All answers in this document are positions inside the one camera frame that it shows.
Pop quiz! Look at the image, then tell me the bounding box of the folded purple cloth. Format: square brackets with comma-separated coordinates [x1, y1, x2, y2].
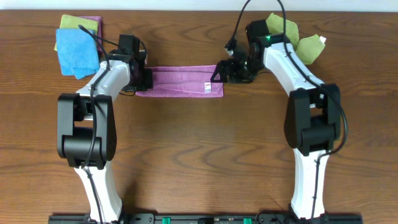
[76, 16, 102, 47]

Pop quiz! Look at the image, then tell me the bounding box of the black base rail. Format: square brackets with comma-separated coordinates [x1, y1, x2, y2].
[48, 212, 364, 224]

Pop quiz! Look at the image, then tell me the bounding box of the crumpled green microfiber cloth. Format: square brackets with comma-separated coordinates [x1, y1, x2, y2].
[266, 13, 326, 65]

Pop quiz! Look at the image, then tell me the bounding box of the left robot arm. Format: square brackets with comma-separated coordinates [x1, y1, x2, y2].
[49, 34, 153, 223]

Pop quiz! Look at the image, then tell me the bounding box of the folded blue cloth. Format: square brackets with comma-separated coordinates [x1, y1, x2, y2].
[56, 29, 100, 80]

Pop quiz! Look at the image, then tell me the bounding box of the purple microfiber cloth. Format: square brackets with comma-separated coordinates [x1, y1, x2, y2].
[136, 65, 224, 98]

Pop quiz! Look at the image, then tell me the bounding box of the folded green cloth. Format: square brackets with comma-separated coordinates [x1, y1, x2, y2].
[54, 14, 101, 52]

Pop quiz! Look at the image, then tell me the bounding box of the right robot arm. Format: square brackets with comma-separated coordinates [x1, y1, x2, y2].
[210, 20, 340, 223]

